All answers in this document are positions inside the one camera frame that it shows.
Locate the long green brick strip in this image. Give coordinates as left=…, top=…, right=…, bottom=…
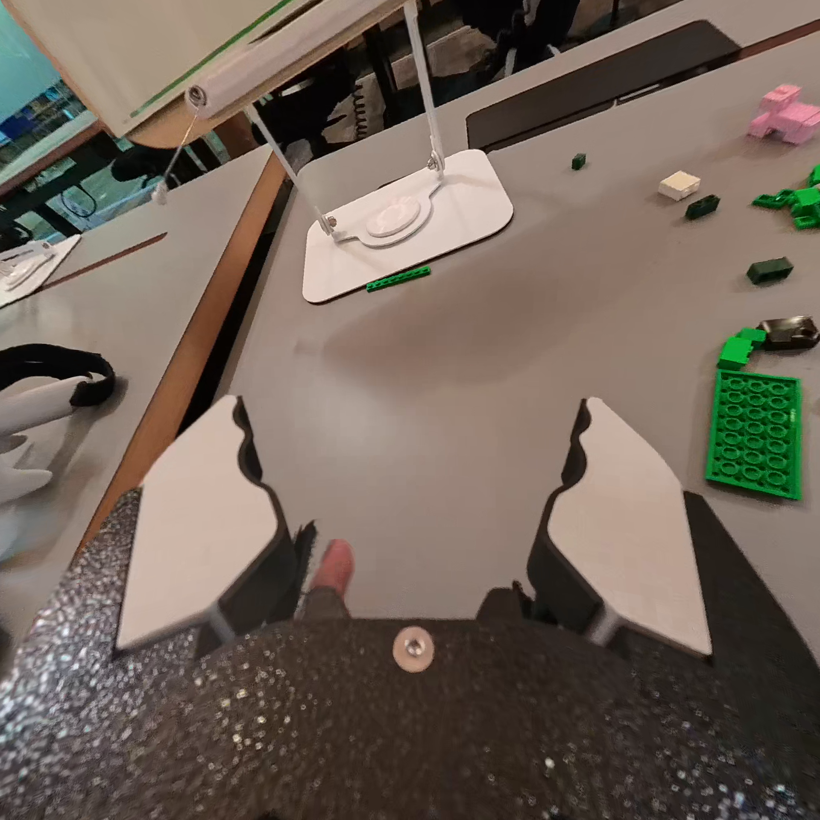
left=366, top=266, right=431, bottom=293

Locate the white pin on cord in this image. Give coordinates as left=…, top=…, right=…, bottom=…
left=154, top=86, right=211, bottom=206

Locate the dark green toy brick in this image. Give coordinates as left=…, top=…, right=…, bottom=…
left=746, top=257, right=794, bottom=286

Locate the grey desk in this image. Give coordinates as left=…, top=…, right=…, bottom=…
left=0, top=144, right=286, bottom=616
left=214, top=26, right=820, bottom=738

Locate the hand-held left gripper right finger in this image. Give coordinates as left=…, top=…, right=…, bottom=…
left=525, top=396, right=714, bottom=657

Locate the large green brick plate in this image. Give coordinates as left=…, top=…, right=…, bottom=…
left=705, top=369, right=803, bottom=501

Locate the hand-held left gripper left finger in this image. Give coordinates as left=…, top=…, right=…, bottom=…
left=114, top=395, right=301, bottom=653

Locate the black office chair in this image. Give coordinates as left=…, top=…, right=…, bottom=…
left=256, top=45, right=417, bottom=158

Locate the spare hand-held gripper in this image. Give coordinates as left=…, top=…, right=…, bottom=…
left=0, top=344, right=117, bottom=565

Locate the black toy brick piece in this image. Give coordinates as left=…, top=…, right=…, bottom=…
left=758, top=315, right=820, bottom=351

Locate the pink toy brick pig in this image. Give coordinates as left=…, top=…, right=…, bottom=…
left=746, top=85, right=820, bottom=145

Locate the dark desk cable flap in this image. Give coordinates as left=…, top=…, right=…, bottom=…
left=466, top=19, right=743, bottom=152

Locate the bright green brick assembly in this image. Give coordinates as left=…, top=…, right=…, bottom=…
left=751, top=164, right=820, bottom=230

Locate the bright green toy brick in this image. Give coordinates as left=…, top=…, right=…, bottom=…
left=717, top=328, right=767, bottom=370

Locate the person's left hand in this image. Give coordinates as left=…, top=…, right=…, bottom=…
left=312, top=539, right=355, bottom=593

